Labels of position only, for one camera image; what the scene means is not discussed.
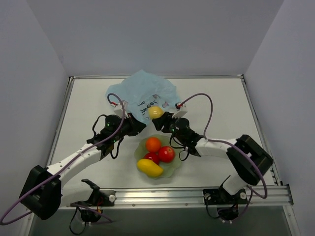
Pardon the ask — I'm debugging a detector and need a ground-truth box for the yellow fake lemon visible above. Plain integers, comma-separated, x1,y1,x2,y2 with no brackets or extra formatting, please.
148,106,164,119

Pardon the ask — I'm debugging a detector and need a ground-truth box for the orange fake orange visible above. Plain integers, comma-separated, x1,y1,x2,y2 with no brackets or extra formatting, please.
145,137,161,152

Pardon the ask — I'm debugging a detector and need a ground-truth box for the red fake apple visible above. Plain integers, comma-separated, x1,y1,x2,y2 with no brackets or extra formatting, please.
157,146,176,163

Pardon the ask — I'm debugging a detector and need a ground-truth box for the red fake pomegranate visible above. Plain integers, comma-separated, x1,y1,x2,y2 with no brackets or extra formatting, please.
143,152,160,165

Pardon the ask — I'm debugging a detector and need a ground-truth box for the light blue plastic bag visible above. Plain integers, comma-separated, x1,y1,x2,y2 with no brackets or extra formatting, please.
106,70,181,124

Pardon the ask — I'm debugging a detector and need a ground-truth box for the yellow fake mango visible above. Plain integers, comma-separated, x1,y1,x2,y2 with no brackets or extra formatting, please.
137,159,163,177

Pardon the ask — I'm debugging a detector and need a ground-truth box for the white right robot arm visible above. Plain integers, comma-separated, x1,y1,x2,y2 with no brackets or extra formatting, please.
152,112,274,203

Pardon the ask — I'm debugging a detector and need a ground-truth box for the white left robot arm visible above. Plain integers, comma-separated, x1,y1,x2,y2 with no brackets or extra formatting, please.
20,113,146,220

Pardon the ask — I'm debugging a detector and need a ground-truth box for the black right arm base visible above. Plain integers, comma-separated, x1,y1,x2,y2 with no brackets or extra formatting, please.
203,187,249,224

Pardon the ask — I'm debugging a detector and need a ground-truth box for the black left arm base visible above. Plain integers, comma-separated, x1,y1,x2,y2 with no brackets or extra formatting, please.
70,179,116,225

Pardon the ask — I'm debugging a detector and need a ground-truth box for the white printed inner bag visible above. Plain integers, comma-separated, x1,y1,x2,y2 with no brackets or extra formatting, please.
137,94,170,121

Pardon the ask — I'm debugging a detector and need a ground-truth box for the green flower-shaped glass bowl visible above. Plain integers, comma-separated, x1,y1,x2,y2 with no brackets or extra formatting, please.
134,135,183,179

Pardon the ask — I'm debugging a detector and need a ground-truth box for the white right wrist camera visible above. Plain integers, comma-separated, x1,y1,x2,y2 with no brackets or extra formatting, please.
172,103,188,118

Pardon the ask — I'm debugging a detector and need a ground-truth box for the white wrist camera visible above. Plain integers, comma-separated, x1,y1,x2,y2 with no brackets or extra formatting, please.
111,100,128,118
172,103,188,118

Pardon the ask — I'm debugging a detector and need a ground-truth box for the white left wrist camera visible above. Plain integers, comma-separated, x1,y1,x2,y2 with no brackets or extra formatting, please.
111,100,128,118

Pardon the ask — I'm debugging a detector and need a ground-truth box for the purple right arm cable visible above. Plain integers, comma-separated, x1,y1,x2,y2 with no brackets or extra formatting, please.
176,92,268,199

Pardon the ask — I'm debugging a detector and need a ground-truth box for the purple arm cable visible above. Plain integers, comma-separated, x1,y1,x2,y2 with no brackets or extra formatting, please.
0,92,124,226
176,92,268,199

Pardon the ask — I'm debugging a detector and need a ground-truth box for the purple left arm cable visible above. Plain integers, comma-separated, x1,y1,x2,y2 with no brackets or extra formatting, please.
0,92,124,226

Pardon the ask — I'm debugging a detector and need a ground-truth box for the aluminium front rail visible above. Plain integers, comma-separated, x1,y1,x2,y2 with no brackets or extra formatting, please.
61,185,294,209

